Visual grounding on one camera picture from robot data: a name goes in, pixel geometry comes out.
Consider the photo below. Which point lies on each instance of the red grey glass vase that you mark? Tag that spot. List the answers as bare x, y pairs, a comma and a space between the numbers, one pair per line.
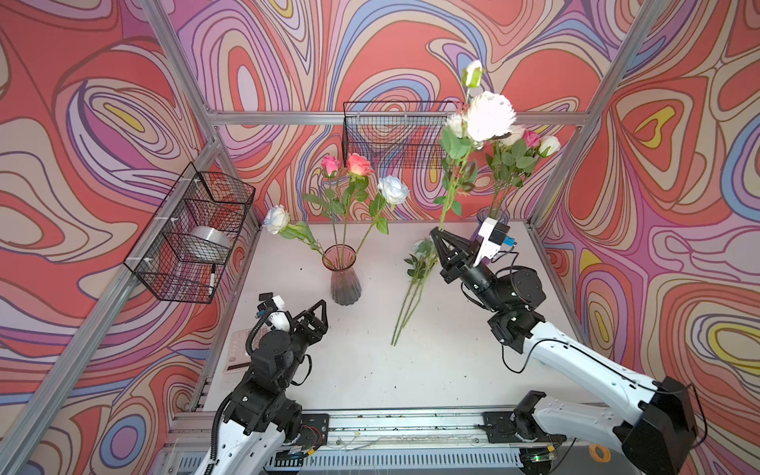
345, 285

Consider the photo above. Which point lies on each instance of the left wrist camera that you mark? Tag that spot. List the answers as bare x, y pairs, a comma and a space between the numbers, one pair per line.
272, 314

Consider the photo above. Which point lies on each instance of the silver tape roll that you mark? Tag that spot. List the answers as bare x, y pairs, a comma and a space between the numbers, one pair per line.
212, 235

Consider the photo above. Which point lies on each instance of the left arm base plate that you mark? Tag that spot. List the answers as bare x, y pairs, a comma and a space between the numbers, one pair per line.
311, 432

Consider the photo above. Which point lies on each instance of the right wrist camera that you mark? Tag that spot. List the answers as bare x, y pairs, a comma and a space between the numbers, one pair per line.
494, 236

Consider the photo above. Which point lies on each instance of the small dark pink rose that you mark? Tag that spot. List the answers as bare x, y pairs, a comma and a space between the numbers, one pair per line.
331, 204

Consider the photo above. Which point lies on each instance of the pale lavender white rose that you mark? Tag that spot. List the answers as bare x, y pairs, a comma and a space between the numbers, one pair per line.
391, 193

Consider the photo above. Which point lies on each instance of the left black wire basket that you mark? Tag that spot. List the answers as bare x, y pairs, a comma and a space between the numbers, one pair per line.
176, 267

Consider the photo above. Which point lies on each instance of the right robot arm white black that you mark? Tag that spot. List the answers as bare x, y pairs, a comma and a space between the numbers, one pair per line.
651, 422

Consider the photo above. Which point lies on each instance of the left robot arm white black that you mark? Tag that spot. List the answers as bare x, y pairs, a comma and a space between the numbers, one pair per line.
257, 423

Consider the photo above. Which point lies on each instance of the white blue-tinged rose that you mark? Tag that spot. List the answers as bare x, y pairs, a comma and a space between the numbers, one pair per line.
278, 223

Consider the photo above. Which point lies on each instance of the white green-tinged rose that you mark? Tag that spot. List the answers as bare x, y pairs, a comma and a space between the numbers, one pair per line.
549, 145

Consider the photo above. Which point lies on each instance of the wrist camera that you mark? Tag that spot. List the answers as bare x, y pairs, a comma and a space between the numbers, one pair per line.
494, 236
272, 314

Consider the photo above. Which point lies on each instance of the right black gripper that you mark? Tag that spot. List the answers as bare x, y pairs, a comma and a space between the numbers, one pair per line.
449, 260

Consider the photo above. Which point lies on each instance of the blue purple glass vase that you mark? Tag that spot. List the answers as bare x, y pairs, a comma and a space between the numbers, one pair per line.
500, 215

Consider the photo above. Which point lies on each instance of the pink calculator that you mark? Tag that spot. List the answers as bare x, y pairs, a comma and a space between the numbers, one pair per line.
237, 358

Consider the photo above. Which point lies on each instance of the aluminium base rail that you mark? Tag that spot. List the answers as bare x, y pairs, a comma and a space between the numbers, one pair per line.
432, 440

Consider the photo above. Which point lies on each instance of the white carnation flower sprig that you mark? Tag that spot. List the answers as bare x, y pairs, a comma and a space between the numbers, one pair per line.
482, 117

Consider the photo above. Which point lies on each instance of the back black wire basket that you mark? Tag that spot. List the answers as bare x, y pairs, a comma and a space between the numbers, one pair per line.
396, 134

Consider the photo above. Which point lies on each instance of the black wire basket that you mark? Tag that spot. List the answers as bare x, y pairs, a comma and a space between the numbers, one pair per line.
176, 267
396, 134

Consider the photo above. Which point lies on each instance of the white blue flower sprig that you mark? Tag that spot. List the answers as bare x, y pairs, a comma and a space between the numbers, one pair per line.
420, 266

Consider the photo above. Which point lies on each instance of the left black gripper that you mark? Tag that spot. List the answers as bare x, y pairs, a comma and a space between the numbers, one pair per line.
317, 329

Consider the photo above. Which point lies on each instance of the red pink rose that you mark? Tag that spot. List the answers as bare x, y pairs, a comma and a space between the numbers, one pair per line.
359, 168

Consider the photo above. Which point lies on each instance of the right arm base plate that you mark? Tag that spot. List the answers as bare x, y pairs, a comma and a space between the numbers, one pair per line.
505, 427

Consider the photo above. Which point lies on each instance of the magenta pink rose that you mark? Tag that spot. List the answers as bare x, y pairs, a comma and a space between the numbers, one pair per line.
525, 157

